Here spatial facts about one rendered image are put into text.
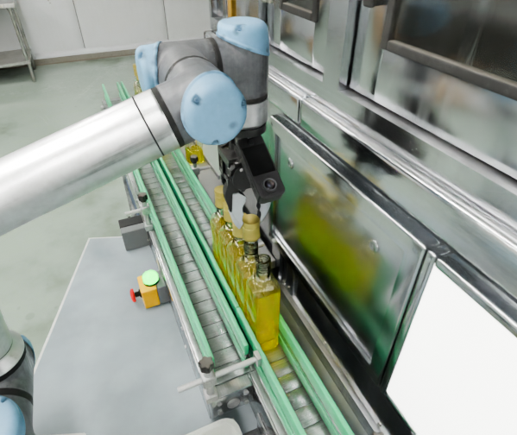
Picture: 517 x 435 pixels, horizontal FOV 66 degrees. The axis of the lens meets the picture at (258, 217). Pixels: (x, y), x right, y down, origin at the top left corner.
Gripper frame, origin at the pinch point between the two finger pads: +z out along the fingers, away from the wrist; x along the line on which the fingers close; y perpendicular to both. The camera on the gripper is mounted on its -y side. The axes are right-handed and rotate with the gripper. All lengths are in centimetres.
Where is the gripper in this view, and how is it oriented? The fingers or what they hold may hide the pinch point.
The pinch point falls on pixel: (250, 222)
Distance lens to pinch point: 76.6
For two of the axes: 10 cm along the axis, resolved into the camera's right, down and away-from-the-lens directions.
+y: -3.9, -5.7, 7.2
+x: -9.2, 2.4, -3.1
